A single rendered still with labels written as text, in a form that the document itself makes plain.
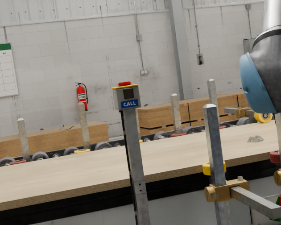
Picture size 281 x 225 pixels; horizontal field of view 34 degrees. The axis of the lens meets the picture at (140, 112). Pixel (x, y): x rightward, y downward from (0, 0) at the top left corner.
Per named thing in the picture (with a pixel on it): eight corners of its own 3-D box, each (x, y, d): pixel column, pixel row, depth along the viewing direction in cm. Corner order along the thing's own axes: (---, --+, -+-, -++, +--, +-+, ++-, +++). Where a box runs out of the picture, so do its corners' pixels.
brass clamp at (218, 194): (250, 196, 145) (249, 181, 145) (211, 204, 142) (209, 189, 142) (242, 192, 151) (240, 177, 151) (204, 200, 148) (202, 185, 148)
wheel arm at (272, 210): (283, 220, 120) (282, 205, 119) (272, 223, 119) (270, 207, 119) (219, 186, 162) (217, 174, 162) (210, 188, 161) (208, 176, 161)
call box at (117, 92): (142, 109, 135) (138, 83, 135) (119, 113, 134) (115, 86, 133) (137, 108, 142) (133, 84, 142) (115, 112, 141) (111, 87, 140)
